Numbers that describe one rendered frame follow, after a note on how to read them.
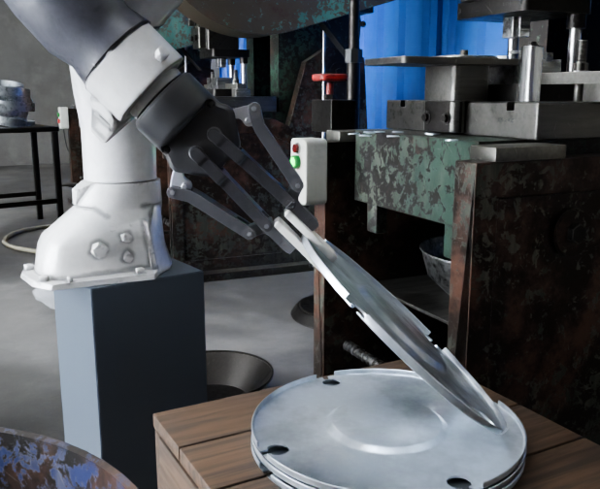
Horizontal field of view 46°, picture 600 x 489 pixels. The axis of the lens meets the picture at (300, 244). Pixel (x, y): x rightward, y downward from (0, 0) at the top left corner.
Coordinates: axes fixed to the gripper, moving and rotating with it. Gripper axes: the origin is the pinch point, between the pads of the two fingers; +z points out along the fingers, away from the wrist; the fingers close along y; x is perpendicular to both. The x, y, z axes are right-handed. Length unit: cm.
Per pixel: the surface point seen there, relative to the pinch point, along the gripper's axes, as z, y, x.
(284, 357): 41, -41, 114
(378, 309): 9.5, 0.5, -4.2
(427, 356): 15.9, 0.9, -5.9
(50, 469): -5.6, -21.5, -24.8
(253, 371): 32, -44, 94
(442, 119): 12, 26, 57
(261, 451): 11.2, -17.7, -6.3
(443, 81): 8, 31, 59
